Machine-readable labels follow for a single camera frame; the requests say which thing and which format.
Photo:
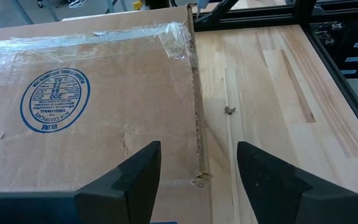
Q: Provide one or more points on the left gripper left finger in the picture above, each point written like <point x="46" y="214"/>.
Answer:
<point x="129" y="193"/>

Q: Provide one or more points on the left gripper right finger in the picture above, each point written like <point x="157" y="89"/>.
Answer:
<point x="275" y="193"/>

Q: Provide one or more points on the brown cardboard shipping box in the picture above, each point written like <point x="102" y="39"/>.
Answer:
<point x="104" y="124"/>

